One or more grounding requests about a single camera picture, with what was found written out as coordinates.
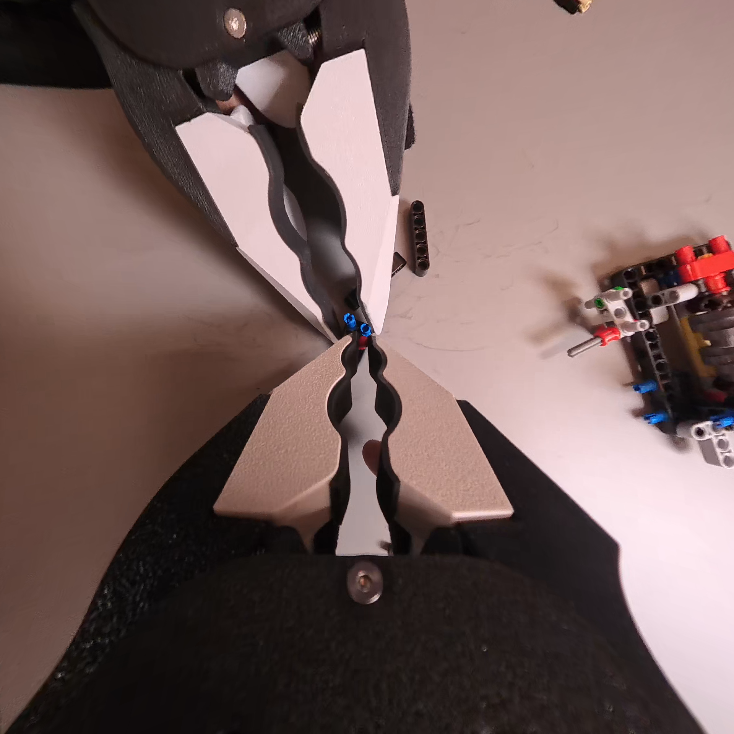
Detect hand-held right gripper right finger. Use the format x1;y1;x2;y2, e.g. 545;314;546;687
367;335;515;556

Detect black double lego beam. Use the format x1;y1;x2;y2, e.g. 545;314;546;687
409;200;431;278

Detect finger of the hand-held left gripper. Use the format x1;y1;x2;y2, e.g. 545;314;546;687
295;47;402;336
174;106;345;344

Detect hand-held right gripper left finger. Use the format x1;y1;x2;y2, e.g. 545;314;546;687
213;334;361;554

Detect lego car chassis assembly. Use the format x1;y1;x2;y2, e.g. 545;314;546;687
568;235;734;468

